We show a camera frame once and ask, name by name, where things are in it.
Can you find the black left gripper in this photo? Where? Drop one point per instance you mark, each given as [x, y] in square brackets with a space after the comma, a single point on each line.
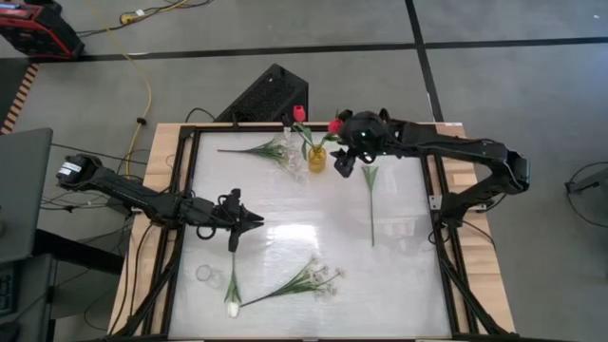
[214, 214]

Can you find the black metal table frame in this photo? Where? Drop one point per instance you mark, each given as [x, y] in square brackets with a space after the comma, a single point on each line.
[237, 128]

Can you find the red and black tool case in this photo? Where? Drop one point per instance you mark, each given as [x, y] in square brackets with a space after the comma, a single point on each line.
[33, 28]

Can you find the red artificial tulip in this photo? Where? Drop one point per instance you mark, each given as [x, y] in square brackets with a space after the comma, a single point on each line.
[299, 114]
[335, 126]

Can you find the black computer tower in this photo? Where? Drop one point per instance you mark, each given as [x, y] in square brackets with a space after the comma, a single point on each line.
[271, 95]

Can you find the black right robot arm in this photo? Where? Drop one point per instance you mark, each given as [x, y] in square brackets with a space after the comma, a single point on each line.
[475, 152]

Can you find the white flower spray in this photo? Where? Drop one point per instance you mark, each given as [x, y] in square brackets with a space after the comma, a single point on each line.
[275, 152]
[309, 280]

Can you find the grey side desk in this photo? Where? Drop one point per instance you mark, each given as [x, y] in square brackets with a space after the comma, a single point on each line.
[24, 190]

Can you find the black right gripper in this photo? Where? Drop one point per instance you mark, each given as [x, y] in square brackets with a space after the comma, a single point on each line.
[355, 154]

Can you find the yellow power plug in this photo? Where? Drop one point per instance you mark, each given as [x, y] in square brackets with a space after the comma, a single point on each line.
[127, 19]

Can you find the black artificial tulip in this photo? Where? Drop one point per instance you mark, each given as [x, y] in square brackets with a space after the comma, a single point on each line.
[286, 119]
[345, 115]

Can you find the yellow glass vase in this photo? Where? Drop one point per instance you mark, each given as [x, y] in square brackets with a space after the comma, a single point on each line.
[317, 161]

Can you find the clear glass vase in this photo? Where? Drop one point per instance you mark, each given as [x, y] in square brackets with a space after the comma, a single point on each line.
[204, 273]

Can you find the grey stand foot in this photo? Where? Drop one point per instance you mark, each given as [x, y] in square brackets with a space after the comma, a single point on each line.
[589, 183]

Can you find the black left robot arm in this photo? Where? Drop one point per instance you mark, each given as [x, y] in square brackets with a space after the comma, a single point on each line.
[119, 190]

